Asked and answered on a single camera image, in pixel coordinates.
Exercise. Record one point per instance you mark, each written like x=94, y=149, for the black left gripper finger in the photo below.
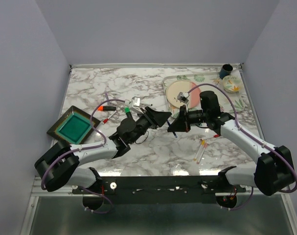
x=153, y=113
x=159, y=122

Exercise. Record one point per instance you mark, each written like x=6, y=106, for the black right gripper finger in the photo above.
x=182, y=113
x=179, y=125

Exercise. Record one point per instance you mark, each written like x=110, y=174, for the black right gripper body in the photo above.
x=195, y=117

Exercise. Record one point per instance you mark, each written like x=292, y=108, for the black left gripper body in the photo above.
x=143, y=124

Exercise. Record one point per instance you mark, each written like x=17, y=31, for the pink cap white marker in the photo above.
x=201, y=153

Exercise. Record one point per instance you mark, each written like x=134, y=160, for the blue ballpoint pen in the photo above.
x=170, y=129

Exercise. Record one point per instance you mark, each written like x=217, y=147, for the yellow cap white marker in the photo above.
x=199, y=150

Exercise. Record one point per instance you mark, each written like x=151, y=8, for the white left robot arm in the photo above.
x=60, y=165

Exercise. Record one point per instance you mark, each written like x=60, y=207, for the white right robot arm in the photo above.
x=274, y=169

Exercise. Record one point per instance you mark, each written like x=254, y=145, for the black cap white marker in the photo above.
x=145, y=104

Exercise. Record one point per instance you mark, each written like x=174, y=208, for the green cap black highlighter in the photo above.
x=128, y=113

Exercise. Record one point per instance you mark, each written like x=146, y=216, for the cream and pink plate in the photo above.
x=183, y=86

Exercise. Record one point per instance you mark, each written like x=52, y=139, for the floral leaf pattern tray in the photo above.
x=210, y=81

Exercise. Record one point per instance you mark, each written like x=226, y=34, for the orange cap black highlighter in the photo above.
x=106, y=108

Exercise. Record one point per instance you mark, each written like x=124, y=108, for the small floral bowl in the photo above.
x=232, y=84

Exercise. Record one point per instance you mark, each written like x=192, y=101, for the dark blue cup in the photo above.
x=225, y=70

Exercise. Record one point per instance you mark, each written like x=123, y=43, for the square teal black dish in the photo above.
x=73, y=126

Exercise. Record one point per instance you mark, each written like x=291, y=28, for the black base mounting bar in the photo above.
x=165, y=189

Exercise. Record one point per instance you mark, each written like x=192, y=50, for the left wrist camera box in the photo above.
x=134, y=104

